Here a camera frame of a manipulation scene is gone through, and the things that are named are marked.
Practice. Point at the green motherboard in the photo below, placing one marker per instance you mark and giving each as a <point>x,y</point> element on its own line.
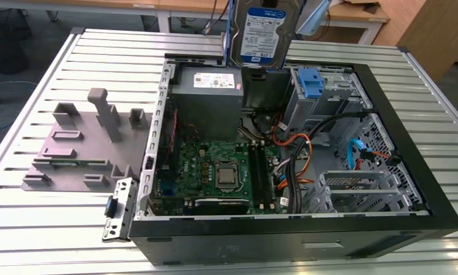
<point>199,160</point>

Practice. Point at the black graphics card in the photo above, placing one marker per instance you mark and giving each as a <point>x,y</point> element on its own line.
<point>222,204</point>

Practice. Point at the silver CPU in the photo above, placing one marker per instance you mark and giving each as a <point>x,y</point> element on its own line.
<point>226,175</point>

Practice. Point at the silver disk bay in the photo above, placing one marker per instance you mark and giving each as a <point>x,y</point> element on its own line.
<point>367,192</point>

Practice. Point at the green RAM stick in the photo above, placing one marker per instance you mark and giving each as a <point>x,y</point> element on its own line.
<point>71,165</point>

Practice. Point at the grey power supply unit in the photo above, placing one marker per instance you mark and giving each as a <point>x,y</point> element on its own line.
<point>210,114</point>

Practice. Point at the hard disk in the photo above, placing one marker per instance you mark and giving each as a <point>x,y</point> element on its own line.
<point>263,34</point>

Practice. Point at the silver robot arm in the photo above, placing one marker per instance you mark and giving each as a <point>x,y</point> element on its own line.
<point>314,17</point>

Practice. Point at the grey parts rack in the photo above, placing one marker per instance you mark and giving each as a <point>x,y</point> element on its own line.
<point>99,154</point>

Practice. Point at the CPU socket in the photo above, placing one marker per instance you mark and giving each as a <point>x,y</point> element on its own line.
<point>228,189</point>

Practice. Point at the wooden desk white frame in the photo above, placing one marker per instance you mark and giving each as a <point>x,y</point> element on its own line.
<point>351,17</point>

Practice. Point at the grey metal slot bracket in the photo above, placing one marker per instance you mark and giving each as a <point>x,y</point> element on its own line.
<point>122,189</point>

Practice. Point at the black RAM slot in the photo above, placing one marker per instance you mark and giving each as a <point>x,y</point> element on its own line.
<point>256,174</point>
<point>260,174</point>
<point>266,174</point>

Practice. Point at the silver metal drive cage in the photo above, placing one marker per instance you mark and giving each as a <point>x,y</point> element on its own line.
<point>302,114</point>

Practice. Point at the wooden cabinet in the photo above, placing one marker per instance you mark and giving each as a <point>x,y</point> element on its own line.
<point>435,34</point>

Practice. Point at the black PC case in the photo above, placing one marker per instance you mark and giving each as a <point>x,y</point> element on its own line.
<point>252,243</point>

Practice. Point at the blue drive cage latch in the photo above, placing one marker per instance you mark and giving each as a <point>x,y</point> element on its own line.
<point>311,83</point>

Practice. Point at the blue port on board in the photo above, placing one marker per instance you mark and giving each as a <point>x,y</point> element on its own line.
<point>168,189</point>

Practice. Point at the blue VGA connector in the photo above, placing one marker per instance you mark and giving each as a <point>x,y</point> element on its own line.
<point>111,206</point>

